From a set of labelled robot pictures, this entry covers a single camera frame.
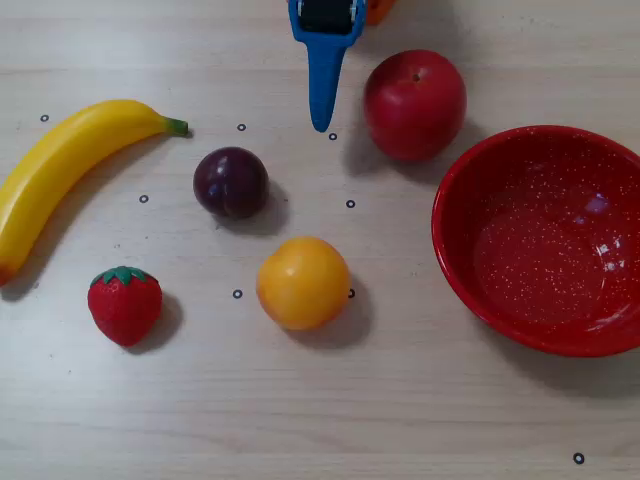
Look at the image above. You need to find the blue gripper body with motor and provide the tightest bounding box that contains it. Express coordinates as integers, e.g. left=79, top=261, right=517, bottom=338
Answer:
left=299, top=0, right=354, bottom=36

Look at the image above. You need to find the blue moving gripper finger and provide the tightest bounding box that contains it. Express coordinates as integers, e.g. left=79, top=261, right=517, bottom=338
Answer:
left=287, top=0, right=371, bottom=134

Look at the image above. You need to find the dark purple plum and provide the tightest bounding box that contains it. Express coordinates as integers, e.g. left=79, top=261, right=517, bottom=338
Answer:
left=192, top=146, right=270, bottom=220

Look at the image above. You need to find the red speckled bowl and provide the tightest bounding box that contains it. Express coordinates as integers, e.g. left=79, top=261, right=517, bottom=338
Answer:
left=431, top=124, right=640, bottom=358

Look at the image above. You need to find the red apple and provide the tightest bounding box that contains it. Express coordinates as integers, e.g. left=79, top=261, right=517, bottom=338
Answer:
left=363, top=48, right=468, bottom=162

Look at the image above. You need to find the orange yellow peach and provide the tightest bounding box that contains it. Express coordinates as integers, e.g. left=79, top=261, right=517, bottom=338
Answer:
left=255, top=236, right=352, bottom=332

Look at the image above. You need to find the yellow toy banana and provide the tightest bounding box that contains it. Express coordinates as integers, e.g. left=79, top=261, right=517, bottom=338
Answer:
left=0, top=98, right=190, bottom=287

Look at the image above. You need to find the red toy strawberry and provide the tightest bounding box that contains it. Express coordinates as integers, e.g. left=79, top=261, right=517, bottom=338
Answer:
left=87, top=265, right=164, bottom=348

